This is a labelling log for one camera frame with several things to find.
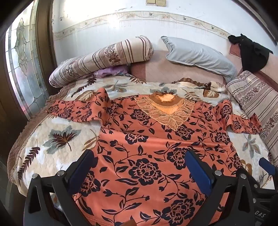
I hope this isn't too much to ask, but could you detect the pink bed sheet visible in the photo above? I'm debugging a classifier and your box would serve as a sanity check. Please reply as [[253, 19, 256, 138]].
[[130, 50, 244, 85]]

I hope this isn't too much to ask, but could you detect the purple cloth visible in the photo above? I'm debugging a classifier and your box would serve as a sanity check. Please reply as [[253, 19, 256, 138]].
[[93, 66, 129, 78]]

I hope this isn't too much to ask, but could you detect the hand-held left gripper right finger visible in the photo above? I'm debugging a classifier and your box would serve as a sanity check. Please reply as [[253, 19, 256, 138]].
[[186, 150, 255, 226]]

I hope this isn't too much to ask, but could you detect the grey pillow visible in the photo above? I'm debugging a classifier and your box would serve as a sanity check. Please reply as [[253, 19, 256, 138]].
[[161, 36, 238, 83]]

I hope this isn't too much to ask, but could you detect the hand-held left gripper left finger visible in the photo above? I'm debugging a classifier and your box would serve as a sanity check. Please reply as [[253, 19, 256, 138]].
[[23, 150, 95, 226]]

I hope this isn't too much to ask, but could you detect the striped floral bolster pillow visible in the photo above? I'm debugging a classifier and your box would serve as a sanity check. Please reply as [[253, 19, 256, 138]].
[[49, 36, 154, 88]]

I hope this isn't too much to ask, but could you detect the leaf print blanket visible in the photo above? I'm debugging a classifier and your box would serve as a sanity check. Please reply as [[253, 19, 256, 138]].
[[7, 74, 273, 209]]

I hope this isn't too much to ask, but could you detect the orange floral shirt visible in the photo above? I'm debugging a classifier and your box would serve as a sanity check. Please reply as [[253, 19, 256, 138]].
[[47, 87, 263, 226]]

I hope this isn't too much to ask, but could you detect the black garment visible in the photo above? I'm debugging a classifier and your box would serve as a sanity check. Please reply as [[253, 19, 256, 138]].
[[228, 34, 273, 73]]

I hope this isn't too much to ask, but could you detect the wooden door with patterned glass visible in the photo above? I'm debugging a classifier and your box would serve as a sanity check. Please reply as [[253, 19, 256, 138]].
[[0, 0, 59, 166]]

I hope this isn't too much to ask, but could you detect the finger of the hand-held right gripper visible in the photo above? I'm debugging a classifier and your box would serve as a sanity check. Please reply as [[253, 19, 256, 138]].
[[246, 158, 277, 193]]

